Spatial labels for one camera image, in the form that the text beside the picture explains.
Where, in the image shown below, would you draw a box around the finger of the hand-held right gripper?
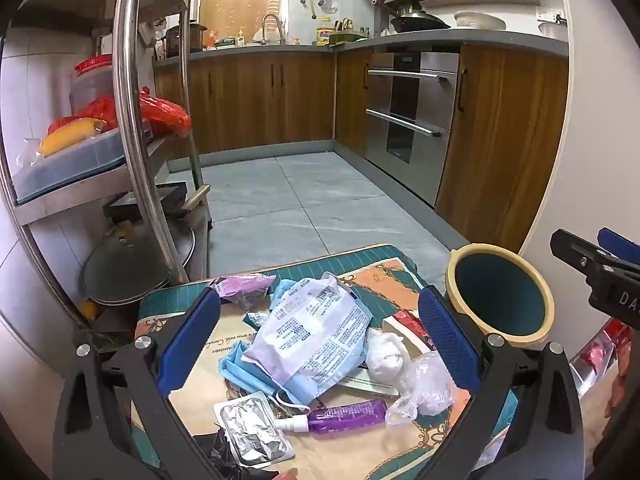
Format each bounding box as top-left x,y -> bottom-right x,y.
597,227 -> 640,269
550,228 -> 640,282

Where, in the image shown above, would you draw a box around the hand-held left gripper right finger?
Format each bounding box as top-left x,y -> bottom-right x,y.
417,285 -> 586,480

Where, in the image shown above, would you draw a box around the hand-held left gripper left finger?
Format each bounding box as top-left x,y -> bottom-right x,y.
52,287 -> 223,480

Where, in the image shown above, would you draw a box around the white tissue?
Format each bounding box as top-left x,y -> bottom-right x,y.
365,327 -> 417,386

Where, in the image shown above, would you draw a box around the yellow-rimmed teal bin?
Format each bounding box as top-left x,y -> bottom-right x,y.
445,243 -> 556,346

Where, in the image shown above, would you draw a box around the red snack wrapper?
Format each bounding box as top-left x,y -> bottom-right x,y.
382,310 -> 436,352

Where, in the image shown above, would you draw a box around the clear plastic bag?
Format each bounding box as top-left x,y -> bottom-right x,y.
385,350 -> 473,426

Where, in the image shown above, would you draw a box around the red white carton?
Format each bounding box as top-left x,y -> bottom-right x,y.
570,317 -> 633,397

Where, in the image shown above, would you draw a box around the small silver sachet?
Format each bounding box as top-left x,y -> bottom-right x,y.
244,310 -> 273,332

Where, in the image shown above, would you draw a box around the purple wrapper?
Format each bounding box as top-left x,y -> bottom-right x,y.
207,273 -> 277,308

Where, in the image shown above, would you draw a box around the glass pot lid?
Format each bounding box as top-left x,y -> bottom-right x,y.
81,220 -> 196,306

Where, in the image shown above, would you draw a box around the silver foil blister pack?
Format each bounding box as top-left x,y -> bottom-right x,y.
214,391 -> 296,470

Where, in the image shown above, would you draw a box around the white printed plastic package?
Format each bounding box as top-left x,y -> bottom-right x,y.
247,272 -> 373,391

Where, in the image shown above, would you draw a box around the purple spray bottle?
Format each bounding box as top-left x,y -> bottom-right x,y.
274,400 -> 388,436

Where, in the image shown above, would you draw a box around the printed quilted mat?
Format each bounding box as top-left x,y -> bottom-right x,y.
132,244 -> 521,480

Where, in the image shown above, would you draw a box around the grey storage box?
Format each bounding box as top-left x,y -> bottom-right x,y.
12,127 -> 151,204

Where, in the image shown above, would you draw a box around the red plastic bag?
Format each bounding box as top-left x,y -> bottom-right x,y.
47,87 -> 193,138

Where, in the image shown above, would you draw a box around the built-in steel oven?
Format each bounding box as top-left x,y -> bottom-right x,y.
364,50 -> 461,209

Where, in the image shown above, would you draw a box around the stainless steel rack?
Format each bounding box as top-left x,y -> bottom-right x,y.
0,0 -> 211,331

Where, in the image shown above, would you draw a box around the yellow packet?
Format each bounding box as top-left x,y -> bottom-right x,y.
40,117 -> 107,157

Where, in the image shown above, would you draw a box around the wooden kitchen cabinets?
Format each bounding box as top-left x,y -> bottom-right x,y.
152,45 -> 571,256

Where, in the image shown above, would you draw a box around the white bowl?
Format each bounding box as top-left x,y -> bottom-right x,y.
452,10 -> 507,31

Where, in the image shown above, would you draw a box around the red-lidded plastic jar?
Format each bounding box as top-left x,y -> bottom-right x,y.
69,54 -> 116,111

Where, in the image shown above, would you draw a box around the black wok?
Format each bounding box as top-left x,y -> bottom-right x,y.
390,10 -> 452,32

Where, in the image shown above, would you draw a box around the black cooking pot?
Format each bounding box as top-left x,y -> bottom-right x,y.
164,22 -> 208,59

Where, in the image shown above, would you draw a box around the grey kitchen countertop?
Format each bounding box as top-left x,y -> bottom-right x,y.
152,27 -> 571,68

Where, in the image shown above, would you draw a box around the steel kitchen faucet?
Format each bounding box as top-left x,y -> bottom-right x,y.
261,12 -> 287,47

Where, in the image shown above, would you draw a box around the black pan with wooden handle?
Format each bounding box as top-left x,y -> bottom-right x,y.
102,183 -> 211,222

